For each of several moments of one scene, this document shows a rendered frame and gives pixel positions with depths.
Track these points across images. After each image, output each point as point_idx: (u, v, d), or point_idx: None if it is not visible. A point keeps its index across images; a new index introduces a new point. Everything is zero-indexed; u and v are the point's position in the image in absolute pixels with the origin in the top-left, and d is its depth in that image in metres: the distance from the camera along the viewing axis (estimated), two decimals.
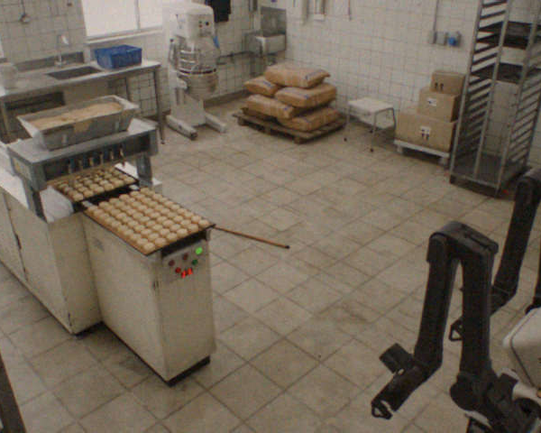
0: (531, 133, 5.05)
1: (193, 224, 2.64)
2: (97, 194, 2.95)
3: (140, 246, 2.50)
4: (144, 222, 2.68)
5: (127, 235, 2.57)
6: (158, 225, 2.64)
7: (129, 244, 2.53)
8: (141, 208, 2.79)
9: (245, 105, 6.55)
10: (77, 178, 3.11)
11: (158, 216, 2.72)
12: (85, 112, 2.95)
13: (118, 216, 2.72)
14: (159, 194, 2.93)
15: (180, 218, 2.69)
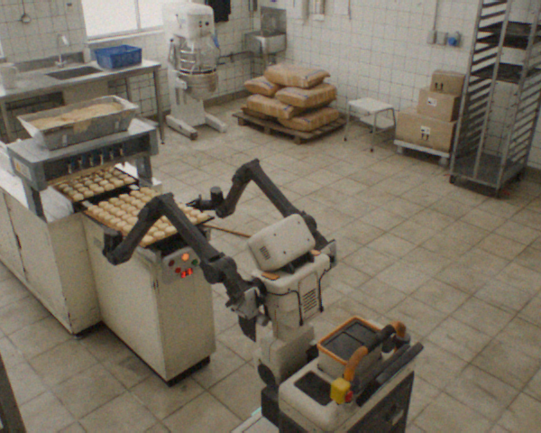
0: (531, 133, 5.05)
1: (192, 217, 2.63)
2: (97, 194, 2.95)
3: None
4: None
5: (126, 230, 2.55)
6: (157, 219, 2.63)
7: None
8: (140, 206, 2.78)
9: (245, 105, 6.55)
10: (77, 178, 3.11)
11: None
12: (85, 112, 2.95)
13: (117, 213, 2.71)
14: (158, 192, 2.93)
15: None
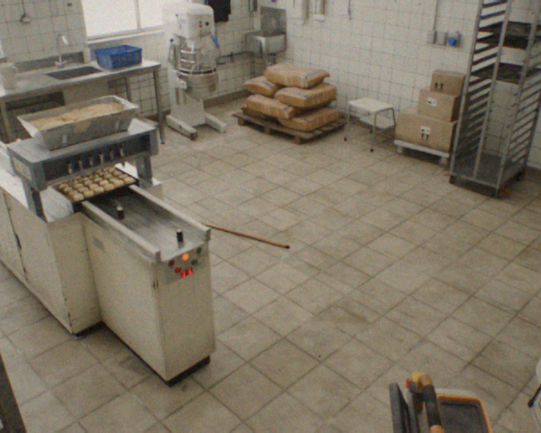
0: (531, 133, 5.05)
1: None
2: (97, 194, 2.95)
3: None
4: None
5: None
6: None
7: None
8: None
9: (245, 105, 6.55)
10: (77, 178, 3.11)
11: None
12: (85, 112, 2.95)
13: None
14: None
15: None
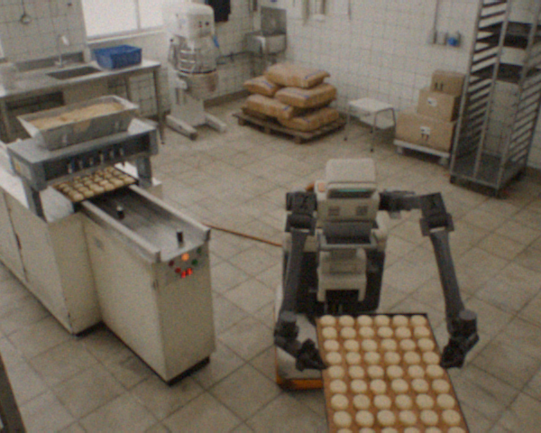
0: (531, 133, 5.05)
1: (343, 322, 1.87)
2: (97, 194, 2.95)
3: (426, 331, 1.86)
4: (398, 367, 1.71)
5: (435, 354, 1.76)
6: (385, 346, 1.78)
7: (436, 345, 1.81)
8: (387, 399, 1.60)
9: (245, 105, 6.55)
10: (77, 178, 3.11)
11: (373, 365, 1.71)
12: (85, 112, 2.95)
13: (430, 400, 1.60)
14: (335, 419, 1.54)
15: (349, 341, 1.79)
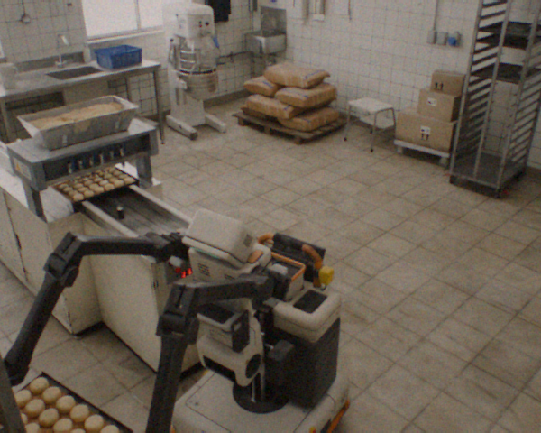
0: (531, 133, 5.05)
1: (43, 392, 1.58)
2: (97, 194, 2.95)
3: None
4: None
5: None
6: None
7: None
8: None
9: (245, 105, 6.55)
10: (77, 178, 3.11)
11: None
12: (85, 112, 2.95)
13: None
14: None
15: None
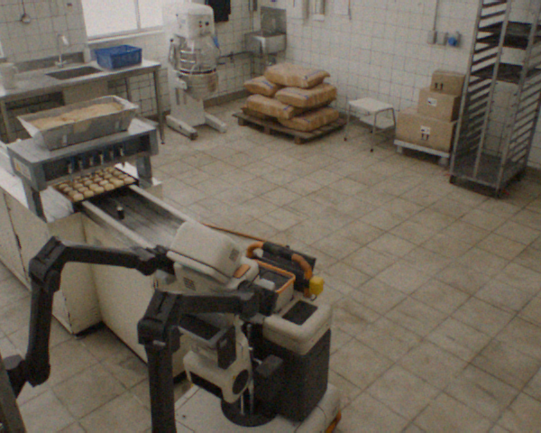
0: (531, 133, 5.05)
1: None
2: (97, 194, 2.95)
3: None
4: None
5: None
6: None
7: None
8: None
9: (245, 105, 6.55)
10: (77, 178, 3.11)
11: None
12: (85, 112, 2.95)
13: None
14: None
15: None
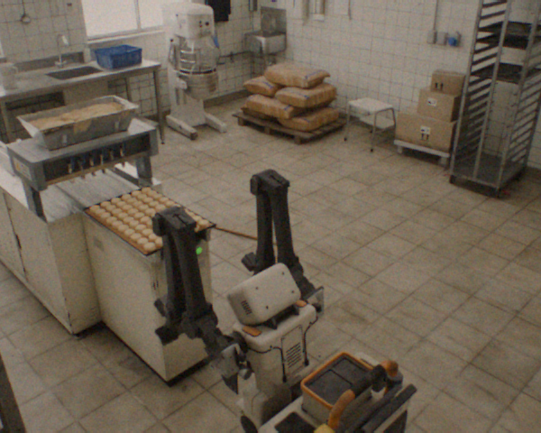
0: (531, 133, 5.05)
1: None
2: None
3: None
4: None
5: None
6: None
7: None
8: None
9: (245, 105, 6.55)
10: (143, 220, 2.68)
11: None
12: (85, 112, 2.95)
13: None
14: None
15: None
